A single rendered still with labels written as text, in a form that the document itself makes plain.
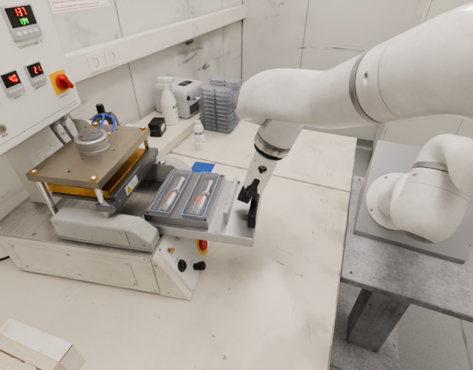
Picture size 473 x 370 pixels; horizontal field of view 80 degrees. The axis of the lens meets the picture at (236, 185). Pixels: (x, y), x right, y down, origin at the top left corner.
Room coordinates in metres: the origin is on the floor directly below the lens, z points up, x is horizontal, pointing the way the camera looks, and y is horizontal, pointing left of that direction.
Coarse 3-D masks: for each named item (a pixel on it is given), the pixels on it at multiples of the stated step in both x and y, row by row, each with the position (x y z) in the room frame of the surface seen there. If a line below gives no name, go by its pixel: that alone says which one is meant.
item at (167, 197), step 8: (176, 176) 0.66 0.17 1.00; (184, 176) 0.66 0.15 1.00; (168, 184) 0.62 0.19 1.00; (176, 184) 0.62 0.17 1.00; (160, 192) 0.59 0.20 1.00; (168, 192) 0.59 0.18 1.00; (176, 192) 0.59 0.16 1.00; (160, 200) 0.56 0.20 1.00; (168, 200) 0.56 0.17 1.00; (152, 208) 0.52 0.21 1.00; (160, 208) 0.52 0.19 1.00; (168, 208) 0.52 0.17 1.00
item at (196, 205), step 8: (200, 176) 0.66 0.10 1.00; (208, 176) 0.66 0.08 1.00; (216, 176) 0.66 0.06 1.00; (200, 184) 0.62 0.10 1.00; (208, 184) 0.62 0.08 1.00; (192, 192) 0.59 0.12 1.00; (200, 192) 0.59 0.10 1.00; (208, 192) 0.59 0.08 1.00; (192, 200) 0.56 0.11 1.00; (200, 200) 0.56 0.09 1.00; (208, 200) 0.56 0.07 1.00; (184, 208) 0.52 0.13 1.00; (192, 208) 0.52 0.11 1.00; (200, 208) 0.52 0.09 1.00; (200, 216) 0.50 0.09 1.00
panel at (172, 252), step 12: (168, 240) 0.51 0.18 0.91; (192, 240) 0.57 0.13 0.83; (168, 252) 0.48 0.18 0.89; (180, 252) 0.51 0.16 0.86; (192, 252) 0.54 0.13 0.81; (204, 252) 0.58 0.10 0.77; (168, 264) 0.45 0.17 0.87; (192, 264) 0.51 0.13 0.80; (180, 276) 0.45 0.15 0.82; (192, 276) 0.48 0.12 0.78; (192, 288) 0.46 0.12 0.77
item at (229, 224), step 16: (224, 192) 0.63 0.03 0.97; (224, 208) 0.52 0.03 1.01; (240, 208) 0.56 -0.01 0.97; (160, 224) 0.50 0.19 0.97; (224, 224) 0.50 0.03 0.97; (240, 224) 0.50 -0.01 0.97; (256, 224) 0.53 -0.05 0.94; (208, 240) 0.48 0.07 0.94; (224, 240) 0.47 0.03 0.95; (240, 240) 0.46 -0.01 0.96
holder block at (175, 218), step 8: (168, 176) 0.67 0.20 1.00; (192, 176) 0.67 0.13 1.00; (224, 176) 0.67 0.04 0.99; (192, 184) 0.64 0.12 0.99; (184, 192) 0.60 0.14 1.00; (216, 192) 0.60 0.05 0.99; (152, 200) 0.57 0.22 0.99; (184, 200) 0.57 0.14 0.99; (216, 200) 0.57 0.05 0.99; (176, 208) 0.53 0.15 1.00; (208, 208) 0.53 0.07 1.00; (144, 216) 0.51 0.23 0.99; (152, 216) 0.51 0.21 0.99; (160, 216) 0.51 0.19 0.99; (168, 216) 0.51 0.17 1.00; (176, 216) 0.51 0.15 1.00; (208, 216) 0.51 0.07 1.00; (176, 224) 0.50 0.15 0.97; (184, 224) 0.50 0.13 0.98; (192, 224) 0.49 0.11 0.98; (200, 224) 0.49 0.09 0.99; (208, 224) 0.49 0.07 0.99
